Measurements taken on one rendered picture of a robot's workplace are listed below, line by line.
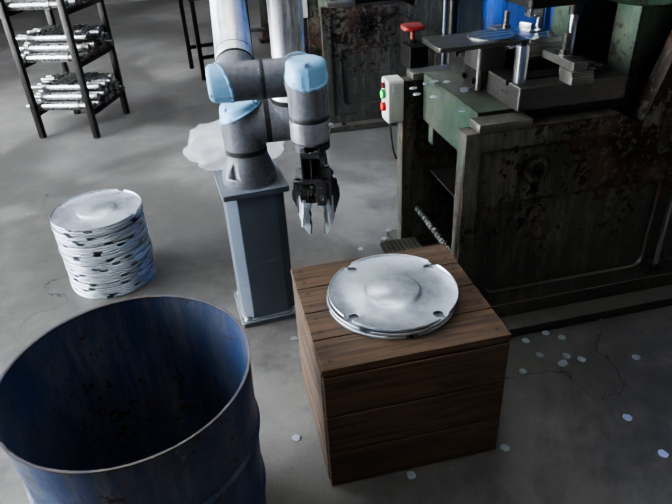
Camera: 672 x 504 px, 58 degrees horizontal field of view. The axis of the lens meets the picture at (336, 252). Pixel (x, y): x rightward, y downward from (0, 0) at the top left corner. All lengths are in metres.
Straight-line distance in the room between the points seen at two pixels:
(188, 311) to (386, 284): 0.44
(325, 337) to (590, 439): 0.70
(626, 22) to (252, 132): 0.99
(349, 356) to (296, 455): 0.38
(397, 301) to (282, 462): 0.48
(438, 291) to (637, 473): 0.60
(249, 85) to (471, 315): 0.66
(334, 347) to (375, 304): 0.15
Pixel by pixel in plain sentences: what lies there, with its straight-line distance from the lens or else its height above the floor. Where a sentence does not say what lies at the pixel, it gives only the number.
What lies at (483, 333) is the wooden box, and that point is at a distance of 1.29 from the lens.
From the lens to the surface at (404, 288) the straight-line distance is 1.36.
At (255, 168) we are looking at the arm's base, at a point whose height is 0.50.
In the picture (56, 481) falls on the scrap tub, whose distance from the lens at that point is 1.00.
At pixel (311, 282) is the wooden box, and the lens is 1.43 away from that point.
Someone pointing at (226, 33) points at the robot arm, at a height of 0.91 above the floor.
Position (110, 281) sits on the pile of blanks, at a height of 0.07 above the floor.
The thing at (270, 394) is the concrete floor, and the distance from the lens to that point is 1.66.
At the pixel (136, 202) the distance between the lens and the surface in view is 2.15.
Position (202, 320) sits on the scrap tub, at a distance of 1.23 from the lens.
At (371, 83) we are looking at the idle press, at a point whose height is 0.22.
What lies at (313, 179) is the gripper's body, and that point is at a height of 0.68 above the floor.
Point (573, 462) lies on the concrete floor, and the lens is 1.56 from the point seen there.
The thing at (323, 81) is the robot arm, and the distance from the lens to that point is 1.11.
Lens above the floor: 1.16
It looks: 32 degrees down
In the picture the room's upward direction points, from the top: 3 degrees counter-clockwise
